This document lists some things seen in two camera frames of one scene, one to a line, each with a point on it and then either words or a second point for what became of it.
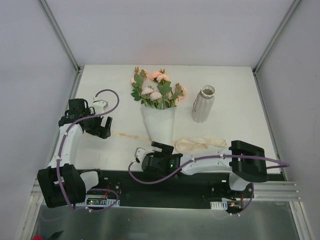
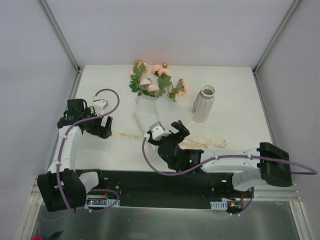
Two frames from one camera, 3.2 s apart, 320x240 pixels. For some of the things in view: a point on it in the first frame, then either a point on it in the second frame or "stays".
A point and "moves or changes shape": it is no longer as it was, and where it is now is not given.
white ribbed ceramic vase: x=203 y=103 stays
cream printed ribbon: x=184 y=144 stays
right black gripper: x=146 y=163 -> x=167 y=137
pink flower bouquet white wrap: x=159 y=98 moves or changes shape
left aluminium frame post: x=60 y=36 stays
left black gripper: x=99 y=127 stays
